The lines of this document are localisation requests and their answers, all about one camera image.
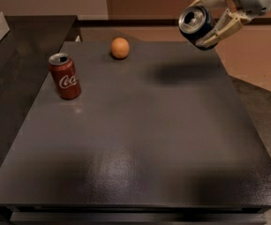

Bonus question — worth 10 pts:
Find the blue pepsi can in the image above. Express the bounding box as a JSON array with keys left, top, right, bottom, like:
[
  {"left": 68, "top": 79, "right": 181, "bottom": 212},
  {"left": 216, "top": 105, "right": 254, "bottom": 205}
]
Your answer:
[{"left": 178, "top": 6, "right": 217, "bottom": 51}]

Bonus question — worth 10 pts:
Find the red coca-cola can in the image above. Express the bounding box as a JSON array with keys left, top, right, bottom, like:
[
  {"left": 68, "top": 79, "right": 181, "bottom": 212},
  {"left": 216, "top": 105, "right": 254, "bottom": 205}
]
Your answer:
[{"left": 49, "top": 52, "right": 82, "bottom": 100}]

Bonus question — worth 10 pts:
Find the orange fruit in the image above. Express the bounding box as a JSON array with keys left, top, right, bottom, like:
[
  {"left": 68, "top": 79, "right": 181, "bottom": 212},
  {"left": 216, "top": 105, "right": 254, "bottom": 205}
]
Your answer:
[{"left": 111, "top": 37, "right": 129, "bottom": 59}]

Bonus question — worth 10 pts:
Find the dark side table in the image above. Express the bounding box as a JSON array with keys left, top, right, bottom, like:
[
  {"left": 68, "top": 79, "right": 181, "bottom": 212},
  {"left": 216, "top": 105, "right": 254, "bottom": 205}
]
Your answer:
[{"left": 0, "top": 15, "right": 77, "bottom": 167}]

